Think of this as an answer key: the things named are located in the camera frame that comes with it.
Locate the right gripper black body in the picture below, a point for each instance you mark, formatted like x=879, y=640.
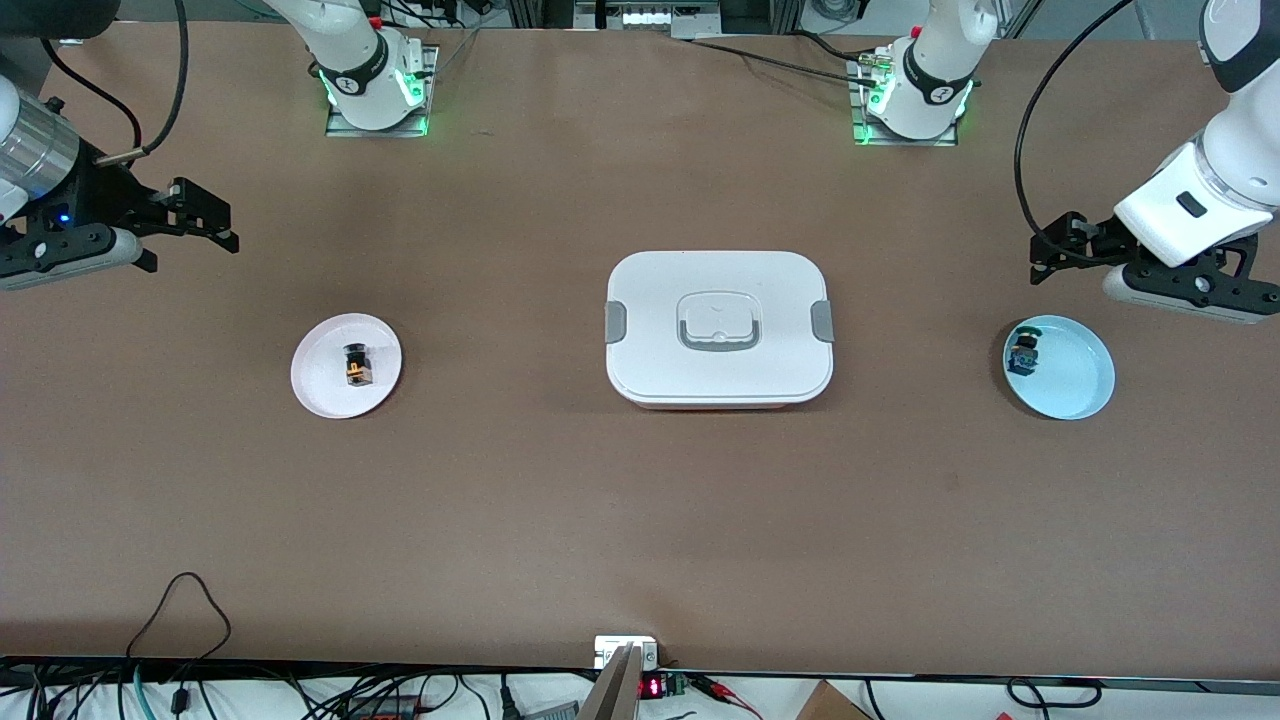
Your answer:
x=108, y=192

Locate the orange push-button switch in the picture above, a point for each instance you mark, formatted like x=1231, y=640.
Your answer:
x=357, y=368

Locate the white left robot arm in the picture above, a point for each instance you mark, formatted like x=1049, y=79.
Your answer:
x=1190, y=205

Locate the white lunch box grey clips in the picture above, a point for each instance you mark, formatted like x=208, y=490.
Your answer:
x=720, y=370

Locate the small white socket box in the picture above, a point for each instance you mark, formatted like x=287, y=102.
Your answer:
x=612, y=648

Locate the small black blue part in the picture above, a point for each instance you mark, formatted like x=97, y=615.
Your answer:
x=1023, y=352

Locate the light blue round plate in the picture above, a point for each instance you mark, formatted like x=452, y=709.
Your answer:
x=1075, y=375

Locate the pink round plate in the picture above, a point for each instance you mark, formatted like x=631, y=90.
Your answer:
x=325, y=390

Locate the grey device with white lights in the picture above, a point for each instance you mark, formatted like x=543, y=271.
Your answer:
x=650, y=18

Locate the brown cardboard piece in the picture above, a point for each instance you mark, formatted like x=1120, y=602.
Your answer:
x=830, y=705

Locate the red digit display module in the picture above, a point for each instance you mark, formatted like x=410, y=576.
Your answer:
x=652, y=687

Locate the grey aluminium bar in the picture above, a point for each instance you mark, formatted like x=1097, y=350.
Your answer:
x=612, y=695

